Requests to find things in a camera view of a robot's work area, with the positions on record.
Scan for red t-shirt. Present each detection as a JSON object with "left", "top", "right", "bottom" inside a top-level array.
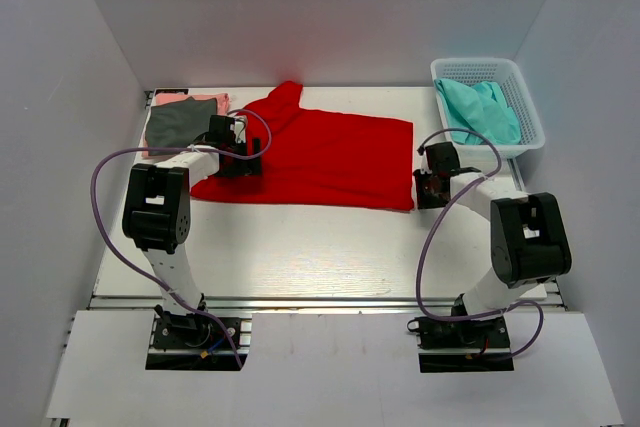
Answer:
[{"left": 191, "top": 81, "right": 414, "bottom": 212}]

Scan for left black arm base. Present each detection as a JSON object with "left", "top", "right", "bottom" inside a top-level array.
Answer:
[{"left": 145, "top": 305, "right": 251, "bottom": 372}]

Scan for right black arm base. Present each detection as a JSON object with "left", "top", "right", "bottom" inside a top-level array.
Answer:
[{"left": 407, "top": 317, "right": 514, "bottom": 374}]

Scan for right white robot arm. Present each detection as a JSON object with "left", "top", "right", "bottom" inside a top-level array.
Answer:
[{"left": 413, "top": 142, "right": 572, "bottom": 346}]

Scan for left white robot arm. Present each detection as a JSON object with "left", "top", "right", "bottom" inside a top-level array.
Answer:
[{"left": 122, "top": 109, "right": 264, "bottom": 346}]

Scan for folded pink t-shirt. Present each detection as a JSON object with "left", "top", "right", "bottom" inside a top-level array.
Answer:
[{"left": 143, "top": 93, "right": 230, "bottom": 147}]

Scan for folded grey t-shirt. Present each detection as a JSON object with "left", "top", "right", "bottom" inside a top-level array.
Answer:
[{"left": 145, "top": 97, "right": 218, "bottom": 148}]

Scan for teal t-shirt in basket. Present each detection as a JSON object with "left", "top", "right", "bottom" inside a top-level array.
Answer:
[{"left": 434, "top": 78, "right": 522, "bottom": 146}]

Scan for white plastic basket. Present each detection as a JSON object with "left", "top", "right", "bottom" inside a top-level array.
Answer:
[{"left": 430, "top": 57, "right": 545, "bottom": 159}]

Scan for aluminium table rail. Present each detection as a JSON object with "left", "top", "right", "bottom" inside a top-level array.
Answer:
[{"left": 87, "top": 296, "right": 566, "bottom": 314}]

